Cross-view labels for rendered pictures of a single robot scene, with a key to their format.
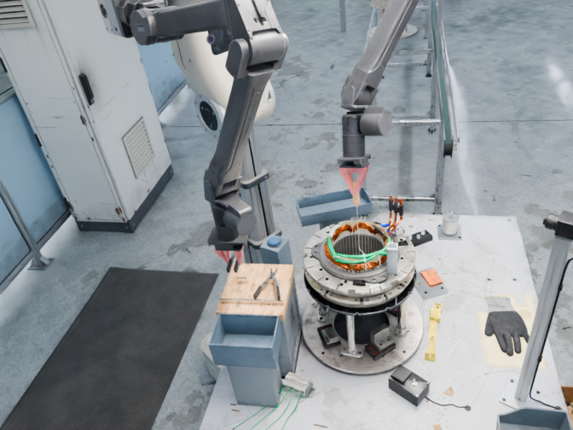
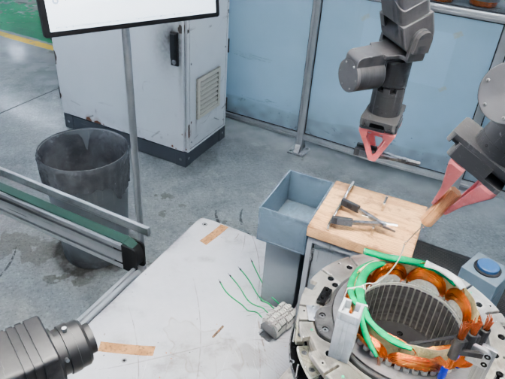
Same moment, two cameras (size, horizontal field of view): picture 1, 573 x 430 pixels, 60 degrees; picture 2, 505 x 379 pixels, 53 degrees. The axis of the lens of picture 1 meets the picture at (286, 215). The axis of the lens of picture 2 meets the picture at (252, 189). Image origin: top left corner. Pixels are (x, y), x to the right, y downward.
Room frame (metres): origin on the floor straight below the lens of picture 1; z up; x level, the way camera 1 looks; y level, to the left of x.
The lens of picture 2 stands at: (0.93, -0.74, 1.66)
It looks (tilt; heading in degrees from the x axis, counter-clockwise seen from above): 34 degrees down; 99
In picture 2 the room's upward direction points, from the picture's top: 4 degrees clockwise
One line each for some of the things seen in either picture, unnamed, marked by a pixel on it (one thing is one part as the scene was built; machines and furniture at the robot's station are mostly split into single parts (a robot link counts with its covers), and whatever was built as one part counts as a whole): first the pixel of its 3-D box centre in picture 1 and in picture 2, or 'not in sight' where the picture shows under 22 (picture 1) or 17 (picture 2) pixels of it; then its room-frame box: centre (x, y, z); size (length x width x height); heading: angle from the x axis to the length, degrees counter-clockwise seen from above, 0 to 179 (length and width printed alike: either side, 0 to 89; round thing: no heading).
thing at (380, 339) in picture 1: (382, 337); not in sight; (0.98, -0.23, 0.85); 0.06 x 0.04 x 0.05; 116
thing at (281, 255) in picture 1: (279, 271); (467, 314); (1.27, 0.05, 0.91); 0.07 x 0.07 x 0.25; 54
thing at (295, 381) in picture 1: (298, 384); (279, 319); (0.89, 0.04, 0.80); 0.10 x 0.05 x 0.04; 58
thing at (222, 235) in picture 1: (227, 229); (385, 101); (1.02, 0.15, 1.30); 0.10 x 0.07 x 0.07; 77
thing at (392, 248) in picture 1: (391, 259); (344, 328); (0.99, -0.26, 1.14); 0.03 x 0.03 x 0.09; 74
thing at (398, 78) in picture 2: (224, 210); (391, 70); (1.02, 0.15, 1.36); 0.07 x 0.06 x 0.07; 37
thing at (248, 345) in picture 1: (252, 363); (291, 245); (0.89, 0.15, 0.92); 0.17 x 0.11 x 0.28; 76
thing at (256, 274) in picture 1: (257, 290); (368, 220); (1.04, 0.11, 1.05); 0.20 x 0.19 x 0.02; 166
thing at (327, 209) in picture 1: (335, 233); not in sight; (1.41, -0.17, 0.92); 0.25 x 0.11 x 0.28; 94
